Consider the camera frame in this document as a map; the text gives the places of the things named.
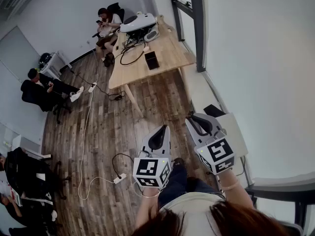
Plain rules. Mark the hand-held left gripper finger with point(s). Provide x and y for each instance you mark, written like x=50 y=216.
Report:
x=167 y=144
x=147 y=144

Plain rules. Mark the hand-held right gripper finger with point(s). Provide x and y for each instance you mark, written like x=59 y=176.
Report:
x=216 y=125
x=194 y=136

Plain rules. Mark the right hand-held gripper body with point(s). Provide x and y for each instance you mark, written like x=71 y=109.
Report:
x=216 y=154

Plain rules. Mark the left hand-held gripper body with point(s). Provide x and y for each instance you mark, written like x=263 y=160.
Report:
x=145 y=168

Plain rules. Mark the black square box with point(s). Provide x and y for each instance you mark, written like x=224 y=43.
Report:
x=152 y=61

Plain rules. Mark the person's right forearm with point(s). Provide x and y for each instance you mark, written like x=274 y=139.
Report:
x=236 y=195

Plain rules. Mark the person's left forearm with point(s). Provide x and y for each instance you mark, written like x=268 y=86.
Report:
x=147 y=205

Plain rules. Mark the black flat object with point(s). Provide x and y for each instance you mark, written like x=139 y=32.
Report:
x=212 y=110

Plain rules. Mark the person's dark shoe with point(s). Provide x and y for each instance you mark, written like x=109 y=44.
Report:
x=178 y=161

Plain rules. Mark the white power strip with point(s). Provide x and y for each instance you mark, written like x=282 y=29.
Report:
x=92 y=87
x=120 y=178

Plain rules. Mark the person's blue jeans legs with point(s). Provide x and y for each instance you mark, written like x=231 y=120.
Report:
x=177 y=183

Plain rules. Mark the wooden table leg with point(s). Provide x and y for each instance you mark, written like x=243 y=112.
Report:
x=133 y=101

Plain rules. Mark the person's white shirt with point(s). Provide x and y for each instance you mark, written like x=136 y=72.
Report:
x=194 y=205

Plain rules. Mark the small white round puck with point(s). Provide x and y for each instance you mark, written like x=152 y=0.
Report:
x=146 y=49

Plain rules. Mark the white grey oval device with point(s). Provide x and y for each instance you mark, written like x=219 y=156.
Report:
x=151 y=36

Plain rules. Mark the black office chair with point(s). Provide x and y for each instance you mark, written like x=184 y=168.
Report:
x=118 y=8
x=32 y=96
x=32 y=171

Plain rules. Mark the white domed device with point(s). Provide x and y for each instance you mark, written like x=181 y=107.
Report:
x=137 y=22

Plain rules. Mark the small white side table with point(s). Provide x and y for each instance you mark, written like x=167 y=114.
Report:
x=55 y=63

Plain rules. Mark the small white cup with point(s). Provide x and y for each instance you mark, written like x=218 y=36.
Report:
x=139 y=13

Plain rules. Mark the black round bag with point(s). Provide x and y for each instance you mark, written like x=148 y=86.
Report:
x=44 y=58

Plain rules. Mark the dark window frame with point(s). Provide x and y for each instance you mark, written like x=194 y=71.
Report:
x=198 y=33
x=283 y=193

